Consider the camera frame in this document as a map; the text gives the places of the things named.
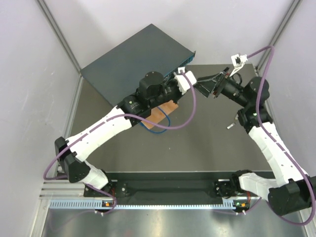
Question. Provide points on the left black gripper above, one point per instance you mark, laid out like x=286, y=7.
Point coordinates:
x=174, y=82

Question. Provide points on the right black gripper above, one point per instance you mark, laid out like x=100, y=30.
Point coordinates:
x=206, y=87

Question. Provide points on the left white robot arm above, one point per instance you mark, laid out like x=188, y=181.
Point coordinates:
x=153, y=91

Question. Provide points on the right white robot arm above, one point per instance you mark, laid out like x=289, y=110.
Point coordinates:
x=291, y=189

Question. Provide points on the wooden board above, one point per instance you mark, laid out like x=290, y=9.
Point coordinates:
x=162, y=112

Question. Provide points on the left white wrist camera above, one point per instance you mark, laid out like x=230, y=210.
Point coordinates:
x=183, y=82

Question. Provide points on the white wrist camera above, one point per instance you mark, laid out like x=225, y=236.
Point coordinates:
x=238, y=62
x=183, y=82

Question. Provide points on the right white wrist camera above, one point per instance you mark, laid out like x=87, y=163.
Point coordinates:
x=238, y=62

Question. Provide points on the dark blue network switch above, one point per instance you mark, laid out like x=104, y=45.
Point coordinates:
x=117, y=73

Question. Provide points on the aluminium frame rail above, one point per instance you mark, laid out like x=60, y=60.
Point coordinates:
x=61, y=189

